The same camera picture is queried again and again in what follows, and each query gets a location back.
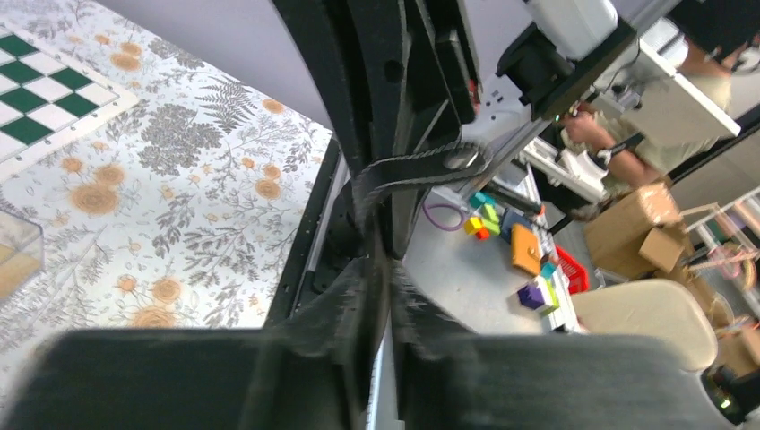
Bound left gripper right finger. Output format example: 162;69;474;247
389;263;730;429

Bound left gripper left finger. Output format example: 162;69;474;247
1;258;389;429

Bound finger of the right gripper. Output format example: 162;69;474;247
275;1;480;255

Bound black leather card holder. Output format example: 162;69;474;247
350;141;493;235

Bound clear plastic card box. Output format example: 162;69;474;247
1;211;44;301

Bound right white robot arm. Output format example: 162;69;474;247
275;1;636;258

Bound colourful toy blocks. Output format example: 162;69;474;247
462;192;559;316

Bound floral pattern table mat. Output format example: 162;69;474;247
1;1;332;401

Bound beige chair seat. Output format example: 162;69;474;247
571;279;719;373

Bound cardboard boxes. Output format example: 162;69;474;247
583;183;695;280

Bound person in background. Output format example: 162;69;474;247
560;35;760;191

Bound green white chessboard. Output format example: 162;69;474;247
1;21;139;181

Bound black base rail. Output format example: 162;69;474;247
263;138;348;328

